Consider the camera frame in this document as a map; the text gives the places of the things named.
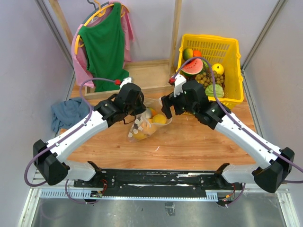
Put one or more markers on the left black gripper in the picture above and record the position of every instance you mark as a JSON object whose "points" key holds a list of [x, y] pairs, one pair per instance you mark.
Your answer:
{"points": [[141, 107]]}

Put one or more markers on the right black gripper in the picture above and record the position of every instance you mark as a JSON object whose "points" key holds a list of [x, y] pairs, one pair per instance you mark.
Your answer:
{"points": [[168, 100]]}

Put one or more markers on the orange peach toy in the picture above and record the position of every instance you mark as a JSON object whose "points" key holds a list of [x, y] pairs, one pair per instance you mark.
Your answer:
{"points": [[159, 119]]}

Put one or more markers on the white garlic toy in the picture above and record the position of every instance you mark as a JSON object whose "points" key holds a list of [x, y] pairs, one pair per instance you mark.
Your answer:
{"points": [[148, 113]]}

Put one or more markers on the clear polka dot zip bag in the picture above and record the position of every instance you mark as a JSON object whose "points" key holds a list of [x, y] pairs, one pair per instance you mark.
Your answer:
{"points": [[148, 122]]}

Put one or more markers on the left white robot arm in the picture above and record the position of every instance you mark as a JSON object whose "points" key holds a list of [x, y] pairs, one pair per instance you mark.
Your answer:
{"points": [[51, 158]]}

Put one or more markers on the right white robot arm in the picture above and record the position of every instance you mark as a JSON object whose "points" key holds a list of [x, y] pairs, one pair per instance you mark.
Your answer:
{"points": [[272, 164]]}

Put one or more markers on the green tank top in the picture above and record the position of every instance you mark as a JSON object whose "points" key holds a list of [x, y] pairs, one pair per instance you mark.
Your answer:
{"points": [[104, 41]]}

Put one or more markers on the wooden clothes rack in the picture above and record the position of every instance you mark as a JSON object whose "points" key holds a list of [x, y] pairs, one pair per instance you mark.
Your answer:
{"points": [[151, 76]]}

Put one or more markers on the watermelon slice toy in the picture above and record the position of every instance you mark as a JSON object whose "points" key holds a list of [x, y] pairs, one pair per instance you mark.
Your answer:
{"points": [[193, 68]]}

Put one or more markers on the green cabbage toy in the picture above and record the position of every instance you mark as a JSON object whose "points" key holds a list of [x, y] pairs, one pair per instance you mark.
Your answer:
{"points": [[209, 91]]}

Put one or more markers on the green orange mango toy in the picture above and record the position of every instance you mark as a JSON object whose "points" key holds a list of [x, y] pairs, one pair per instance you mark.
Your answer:
{"points": [[187, 54]]}

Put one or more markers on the green custard apple toy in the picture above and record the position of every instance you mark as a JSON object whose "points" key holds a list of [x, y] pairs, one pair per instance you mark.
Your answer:
{"points": [[206, 65]]}

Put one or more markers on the pink shirt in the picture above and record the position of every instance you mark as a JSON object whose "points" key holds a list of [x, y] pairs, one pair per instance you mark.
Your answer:
{"points": [[80, 60]]}

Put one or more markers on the orange tangerine toy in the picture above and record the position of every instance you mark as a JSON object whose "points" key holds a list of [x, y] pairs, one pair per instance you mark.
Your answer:
{"points": [[197, 53]]}

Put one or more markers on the yellow lemon toy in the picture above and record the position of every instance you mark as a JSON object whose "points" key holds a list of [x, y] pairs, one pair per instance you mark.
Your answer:
{"points": [[218, 68]]}

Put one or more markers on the blue crumpled cloth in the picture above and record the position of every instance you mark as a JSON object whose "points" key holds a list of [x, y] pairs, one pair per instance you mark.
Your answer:
{"points": [[68, 113]]}

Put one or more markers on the yellow plastic basket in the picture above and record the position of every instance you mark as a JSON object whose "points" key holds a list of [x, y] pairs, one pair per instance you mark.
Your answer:
{"points": [[222, 50]]}

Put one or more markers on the yellow clothes hanger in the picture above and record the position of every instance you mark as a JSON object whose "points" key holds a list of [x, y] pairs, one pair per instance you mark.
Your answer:
{"points": [[81, 26]]}

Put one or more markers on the grey clothes hanger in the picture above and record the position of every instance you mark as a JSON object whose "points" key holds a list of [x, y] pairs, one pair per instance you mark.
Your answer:
{"points": [[96, 5]]}

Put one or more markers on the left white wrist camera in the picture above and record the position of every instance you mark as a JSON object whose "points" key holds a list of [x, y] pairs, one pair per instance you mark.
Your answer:
{"points": [[123, 82]]}

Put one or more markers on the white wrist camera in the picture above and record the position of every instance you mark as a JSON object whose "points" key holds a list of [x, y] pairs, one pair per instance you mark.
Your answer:
{"points": [[123, 82], [177, 81]]}

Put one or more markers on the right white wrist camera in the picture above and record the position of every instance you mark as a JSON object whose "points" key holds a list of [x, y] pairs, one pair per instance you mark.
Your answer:
{"points": [[177, 81]]}

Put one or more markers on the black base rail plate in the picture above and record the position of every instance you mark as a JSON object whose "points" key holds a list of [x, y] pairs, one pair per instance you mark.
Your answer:
{"points": [[159, 183]]}

